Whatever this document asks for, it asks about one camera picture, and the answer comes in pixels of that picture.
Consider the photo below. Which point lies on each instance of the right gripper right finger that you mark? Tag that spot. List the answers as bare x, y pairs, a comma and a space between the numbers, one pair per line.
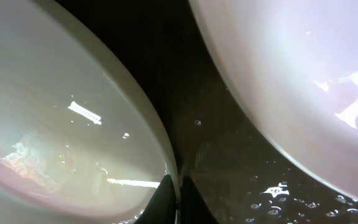
193, 209

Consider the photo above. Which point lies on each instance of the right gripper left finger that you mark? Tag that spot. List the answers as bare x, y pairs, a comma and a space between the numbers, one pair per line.
162, 206

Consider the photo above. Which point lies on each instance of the cream plate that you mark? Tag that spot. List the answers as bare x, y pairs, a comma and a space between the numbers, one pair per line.
80, 142

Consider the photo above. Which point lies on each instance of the pinkish white plate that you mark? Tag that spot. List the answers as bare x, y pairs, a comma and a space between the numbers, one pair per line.
292, 66

